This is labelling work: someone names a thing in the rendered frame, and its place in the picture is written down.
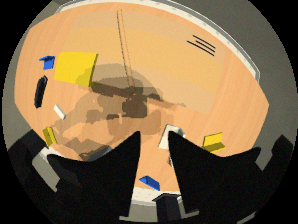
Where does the dark blue flat panel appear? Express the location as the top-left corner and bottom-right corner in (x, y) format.
(39, 56), (55, 70)

